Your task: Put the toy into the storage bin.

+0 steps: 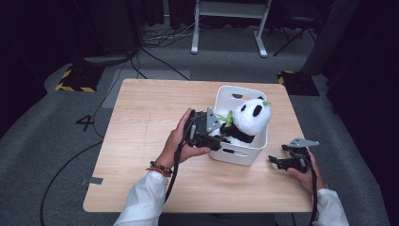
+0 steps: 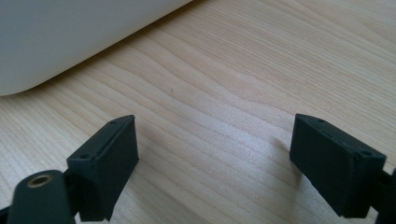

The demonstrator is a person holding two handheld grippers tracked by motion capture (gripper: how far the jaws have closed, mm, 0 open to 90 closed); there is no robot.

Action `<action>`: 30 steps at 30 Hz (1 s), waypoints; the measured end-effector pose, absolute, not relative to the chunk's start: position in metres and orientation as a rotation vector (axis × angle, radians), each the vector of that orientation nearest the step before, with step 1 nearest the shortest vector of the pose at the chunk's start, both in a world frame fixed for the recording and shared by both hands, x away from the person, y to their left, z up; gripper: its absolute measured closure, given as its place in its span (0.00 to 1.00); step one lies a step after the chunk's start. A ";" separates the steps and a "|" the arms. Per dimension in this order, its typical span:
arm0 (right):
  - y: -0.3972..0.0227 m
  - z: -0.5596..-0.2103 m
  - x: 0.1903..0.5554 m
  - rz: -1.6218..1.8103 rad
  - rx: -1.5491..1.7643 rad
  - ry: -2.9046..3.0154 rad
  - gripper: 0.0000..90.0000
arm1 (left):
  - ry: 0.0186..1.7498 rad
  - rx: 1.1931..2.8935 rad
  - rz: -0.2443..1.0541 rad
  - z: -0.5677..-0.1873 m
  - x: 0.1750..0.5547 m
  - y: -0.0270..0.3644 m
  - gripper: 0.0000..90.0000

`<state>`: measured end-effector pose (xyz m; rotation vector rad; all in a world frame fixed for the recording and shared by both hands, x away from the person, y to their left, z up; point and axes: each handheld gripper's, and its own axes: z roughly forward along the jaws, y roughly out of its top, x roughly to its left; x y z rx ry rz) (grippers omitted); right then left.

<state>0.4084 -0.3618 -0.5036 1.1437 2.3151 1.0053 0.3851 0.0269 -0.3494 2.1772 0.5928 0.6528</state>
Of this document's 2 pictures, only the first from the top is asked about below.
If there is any right hand-held gripper cable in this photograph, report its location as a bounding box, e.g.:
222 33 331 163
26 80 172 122
308 153 319 226

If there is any white metal desk frame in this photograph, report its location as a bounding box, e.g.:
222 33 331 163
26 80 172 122
190 0 273 58

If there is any beaded bracelet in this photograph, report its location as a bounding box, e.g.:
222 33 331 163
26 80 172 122
145 160 174 179

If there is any black tripod stand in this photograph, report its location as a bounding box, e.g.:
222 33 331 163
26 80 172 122
272 13 318 58

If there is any left hand-held gripper cable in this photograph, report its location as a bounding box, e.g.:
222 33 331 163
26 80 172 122
164 136 190 204

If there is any panda plush toy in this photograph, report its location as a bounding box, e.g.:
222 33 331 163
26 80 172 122
209 96 273 149

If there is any bundle of floor cables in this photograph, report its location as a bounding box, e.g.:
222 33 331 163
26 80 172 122
141 18 201 49

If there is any white plastic storage bin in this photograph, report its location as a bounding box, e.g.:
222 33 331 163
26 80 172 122
208 84 270 167

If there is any long black floor cable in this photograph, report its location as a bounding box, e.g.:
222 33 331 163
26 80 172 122
91 51 139 139

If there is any grey tape piece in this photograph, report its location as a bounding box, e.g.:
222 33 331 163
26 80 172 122
80 176 104 186

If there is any hand-held gripper cable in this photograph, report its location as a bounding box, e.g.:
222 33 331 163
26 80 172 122
164 136 190 204
308 153 319 226

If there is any curved black floor cable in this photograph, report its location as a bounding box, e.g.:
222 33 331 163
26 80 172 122
39 140 104 226

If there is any person's left hand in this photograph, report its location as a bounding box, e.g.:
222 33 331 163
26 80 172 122
155 107 212 170

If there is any person's lap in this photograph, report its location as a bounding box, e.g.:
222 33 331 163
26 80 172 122
158 213 279 226

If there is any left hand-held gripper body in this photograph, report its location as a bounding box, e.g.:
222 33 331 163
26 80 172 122
186 106 224 152

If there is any person's right hand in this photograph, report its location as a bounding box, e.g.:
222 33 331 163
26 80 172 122
286 150 326 195

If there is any black yellow striped base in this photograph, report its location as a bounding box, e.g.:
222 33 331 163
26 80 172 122
277 70 320 97
55 63 105 94

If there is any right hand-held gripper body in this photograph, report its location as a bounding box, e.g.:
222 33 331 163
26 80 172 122
286 137 321 174

